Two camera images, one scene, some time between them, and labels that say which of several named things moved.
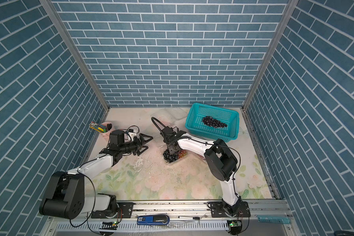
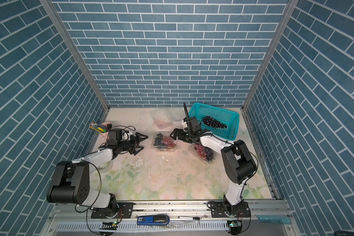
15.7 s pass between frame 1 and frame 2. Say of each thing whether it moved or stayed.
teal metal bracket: stayed
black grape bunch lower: stayed
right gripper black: moved
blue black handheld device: stayed
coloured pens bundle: stayed
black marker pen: stayed
